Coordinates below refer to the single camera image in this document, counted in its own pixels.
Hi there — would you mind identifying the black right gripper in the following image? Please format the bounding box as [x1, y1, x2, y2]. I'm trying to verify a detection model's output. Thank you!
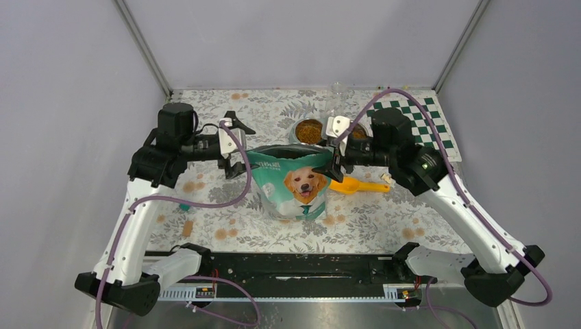
[312, 133, 395, 182]

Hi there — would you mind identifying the yellow plastic scoop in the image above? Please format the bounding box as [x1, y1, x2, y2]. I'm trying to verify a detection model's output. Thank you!
[330, 176, 391, 195]

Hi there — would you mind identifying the teal pet food bag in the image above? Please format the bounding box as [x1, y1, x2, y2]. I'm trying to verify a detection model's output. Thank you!
[247, 144, 332, 220]

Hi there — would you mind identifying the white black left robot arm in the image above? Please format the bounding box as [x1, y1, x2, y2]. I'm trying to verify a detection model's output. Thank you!
[75, 103, 254, 316]

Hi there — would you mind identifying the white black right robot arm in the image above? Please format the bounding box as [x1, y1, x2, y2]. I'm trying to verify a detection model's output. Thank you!
[318, 108, 545, 307]

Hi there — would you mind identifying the mint double pet bowl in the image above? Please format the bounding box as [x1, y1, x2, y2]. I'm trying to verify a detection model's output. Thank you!
[288, 117, 370, 146]

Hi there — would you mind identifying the small cream crumb piece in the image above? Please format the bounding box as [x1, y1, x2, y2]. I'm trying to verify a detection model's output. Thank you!
[380, 173, 393, 186]

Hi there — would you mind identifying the clear plastic water bottle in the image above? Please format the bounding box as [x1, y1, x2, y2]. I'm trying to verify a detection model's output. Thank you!
[324, 82, 347, 117]

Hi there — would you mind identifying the floral table mat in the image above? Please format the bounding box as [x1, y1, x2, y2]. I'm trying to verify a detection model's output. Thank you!
[147, 89, 469, 254]

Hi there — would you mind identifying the small tan wooden block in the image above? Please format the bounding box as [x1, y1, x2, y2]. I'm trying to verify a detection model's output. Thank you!
[182, 220, 194, 237]

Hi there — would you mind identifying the green white checkerboard mat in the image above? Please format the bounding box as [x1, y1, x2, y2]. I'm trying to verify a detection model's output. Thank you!
[365, 96, 462, 163]

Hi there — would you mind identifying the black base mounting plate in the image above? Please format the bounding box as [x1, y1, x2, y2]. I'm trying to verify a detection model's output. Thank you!
[197, 252, 417, 292]

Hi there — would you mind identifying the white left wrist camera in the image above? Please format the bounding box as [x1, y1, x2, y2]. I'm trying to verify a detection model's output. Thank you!
[219, 117, 247, 159]

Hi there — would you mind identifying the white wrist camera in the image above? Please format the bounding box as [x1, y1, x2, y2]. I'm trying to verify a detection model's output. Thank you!
[219, 117, 247, 159]
[322, 116, 351, 156]

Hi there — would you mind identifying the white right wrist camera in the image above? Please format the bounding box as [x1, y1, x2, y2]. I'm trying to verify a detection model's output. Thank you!
[322, 116, 351, 156]

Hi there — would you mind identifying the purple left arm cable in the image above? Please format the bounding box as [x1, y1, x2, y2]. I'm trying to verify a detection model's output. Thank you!
[94, 120, 262, 329]

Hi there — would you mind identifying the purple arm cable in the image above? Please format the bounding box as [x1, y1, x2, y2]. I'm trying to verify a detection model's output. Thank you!
[336, 88, 554, 329]
[94, 120, 262, 329]

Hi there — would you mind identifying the white slotted cable duct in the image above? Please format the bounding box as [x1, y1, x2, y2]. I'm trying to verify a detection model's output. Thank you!
[158, 283, 423, 303]

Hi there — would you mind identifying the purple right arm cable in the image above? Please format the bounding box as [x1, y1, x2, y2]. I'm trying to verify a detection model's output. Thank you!
[336, 88, 554, 329]

